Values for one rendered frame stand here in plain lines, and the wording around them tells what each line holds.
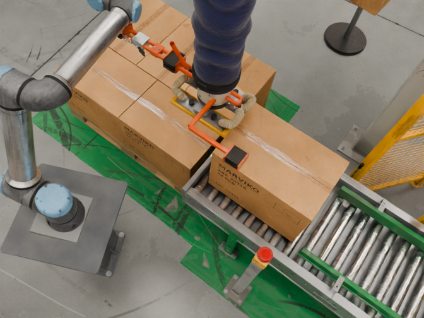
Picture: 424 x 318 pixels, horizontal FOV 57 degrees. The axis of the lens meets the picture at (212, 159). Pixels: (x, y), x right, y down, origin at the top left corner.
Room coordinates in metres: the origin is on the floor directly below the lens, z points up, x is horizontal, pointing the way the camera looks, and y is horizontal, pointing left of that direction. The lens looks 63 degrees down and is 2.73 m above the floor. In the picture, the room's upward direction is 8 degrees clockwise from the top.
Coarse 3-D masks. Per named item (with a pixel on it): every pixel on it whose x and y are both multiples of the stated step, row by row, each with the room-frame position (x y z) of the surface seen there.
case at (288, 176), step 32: (256, 128) 1.11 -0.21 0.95; (288, 128) 1.14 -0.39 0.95; (256, 160) 0.92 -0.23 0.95; (288, 160) 0.95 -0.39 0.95; (320, 160) 0.97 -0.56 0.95; (224, 192) 0.88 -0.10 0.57; (256, 192) 0.79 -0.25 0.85; (288, 192) 0.77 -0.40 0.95; (320, 192) 0.79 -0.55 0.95; (288, 224) 0.68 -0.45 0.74
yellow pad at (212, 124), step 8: (176, 96) 1.16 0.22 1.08; (192, 96) 1.17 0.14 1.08; (176, 104) 1.11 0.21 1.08; (184, 104) 1.11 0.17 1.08; (192, 104) 1.11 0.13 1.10; (192, 112) 1.07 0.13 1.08; (216, 112) 1.09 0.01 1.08; (200, 120) 1.04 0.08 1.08; (208, 120) 1.04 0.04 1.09; (216, 120) 1.04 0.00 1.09; (216, 128) 1.00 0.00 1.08; (224, 128) 1.00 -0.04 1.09; (224, 136) 0.96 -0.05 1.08
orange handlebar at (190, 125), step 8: (136, 32) 1.44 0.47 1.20; (144, 48) 1.35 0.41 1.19; (152, 48) 1.34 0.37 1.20; (160, 48) 1.35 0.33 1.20; (160, 56) 1.30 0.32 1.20; (184, 72) 1.22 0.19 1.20; (240, 96) 1.12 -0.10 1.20; (208, 104) 1.05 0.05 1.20; (240, 104) 1.09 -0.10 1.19; (200, 112) 1.00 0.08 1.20; (192, 120) 0.95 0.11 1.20; (192, 128) 0.91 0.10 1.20; (200, 136) 0.88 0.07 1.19; (208, 136) 0.88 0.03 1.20; (216, 144) 0.84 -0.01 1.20; (224, 152) 0.81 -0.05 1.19
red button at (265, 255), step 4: (260, 248) 0.45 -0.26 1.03; (264, 248) 0.45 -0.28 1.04; (268, 248) 0.46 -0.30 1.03; (260, 252) 0.43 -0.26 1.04; (264, 252) 0.43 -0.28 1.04; (268, 252) 0.43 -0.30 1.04; (272, 252) 0.44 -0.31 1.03; (260, 256) 0.41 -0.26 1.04; (264, 256) 0.42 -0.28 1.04; (268, 256) 0.42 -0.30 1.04; (272, 256) 0.42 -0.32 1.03; (260, 260) 0.40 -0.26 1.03; (264, 260) 0.40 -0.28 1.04; (268, 260) 0.40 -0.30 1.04
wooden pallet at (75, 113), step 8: (72, 112) 1.60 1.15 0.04; (80, 120) 1.56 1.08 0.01; (88, 120) 1.49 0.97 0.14; (96, 128) 1.50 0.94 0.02; (104, 136) 1.43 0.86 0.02; (120, 144) 1.34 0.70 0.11; (128, 152) 1.30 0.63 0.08; (136, 160) 1.27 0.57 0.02; (144, 160) 1.22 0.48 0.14; (152, 168) 1.22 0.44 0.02; (160, 176) 1.16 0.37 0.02; (168, 184) 1.11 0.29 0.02; (176, 184) 1.07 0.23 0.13
